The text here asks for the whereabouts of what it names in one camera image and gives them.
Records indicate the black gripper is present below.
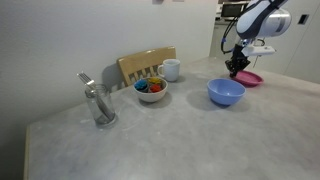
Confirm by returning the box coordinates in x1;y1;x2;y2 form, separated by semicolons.
225;45;250;78

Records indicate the pink plastic plate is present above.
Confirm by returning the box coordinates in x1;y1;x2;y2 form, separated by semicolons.
233;70;264;87

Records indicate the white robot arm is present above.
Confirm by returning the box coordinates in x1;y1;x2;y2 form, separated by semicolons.
225;0;292;77

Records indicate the blue plastic bowl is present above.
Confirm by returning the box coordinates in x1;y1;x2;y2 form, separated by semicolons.
207;78;246;106

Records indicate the microwave oven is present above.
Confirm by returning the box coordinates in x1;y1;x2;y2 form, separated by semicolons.
221;1;248;20

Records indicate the white ceramic mug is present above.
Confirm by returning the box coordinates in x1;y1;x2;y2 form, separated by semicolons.
157;59;180;82

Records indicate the yellow cupcake liner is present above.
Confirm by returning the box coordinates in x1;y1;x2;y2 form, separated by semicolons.
148;77;162;85

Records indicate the orange cupcake liner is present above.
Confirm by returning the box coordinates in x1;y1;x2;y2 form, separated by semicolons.
149;84;162;93

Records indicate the beige bowl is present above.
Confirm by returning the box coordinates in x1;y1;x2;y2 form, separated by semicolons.
133;77;168;103

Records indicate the wooden chair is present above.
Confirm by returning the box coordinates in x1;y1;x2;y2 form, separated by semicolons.
117;46;176;86

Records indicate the blue cupcake liner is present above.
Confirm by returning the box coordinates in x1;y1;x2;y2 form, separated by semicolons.
134;79;148;92

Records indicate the clear glass jar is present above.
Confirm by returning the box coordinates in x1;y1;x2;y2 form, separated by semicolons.
85;84;116;126

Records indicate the silver fork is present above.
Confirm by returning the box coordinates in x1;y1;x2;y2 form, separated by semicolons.
77;72;115;124

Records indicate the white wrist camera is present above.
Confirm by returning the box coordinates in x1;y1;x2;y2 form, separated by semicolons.
242;46;276;56

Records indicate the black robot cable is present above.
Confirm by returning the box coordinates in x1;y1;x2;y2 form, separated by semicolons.
220;18;242;55

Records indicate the black wall switch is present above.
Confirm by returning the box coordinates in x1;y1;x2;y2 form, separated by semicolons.
298;14;309;25

